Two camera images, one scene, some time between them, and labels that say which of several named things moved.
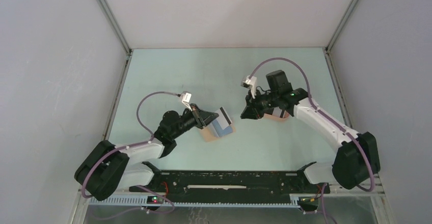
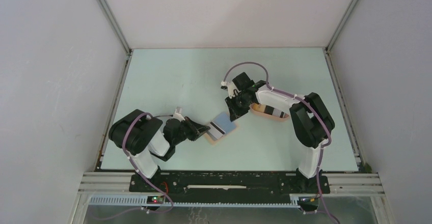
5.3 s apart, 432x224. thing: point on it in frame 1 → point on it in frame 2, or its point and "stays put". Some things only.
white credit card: x=277 y=111 stays put
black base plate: x=235 y=182 stays put
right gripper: x=251 y=110 → x=235 y=112
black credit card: x=223 y=119 → x=215 y=131
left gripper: x=200 y=117 → x=193 y=128
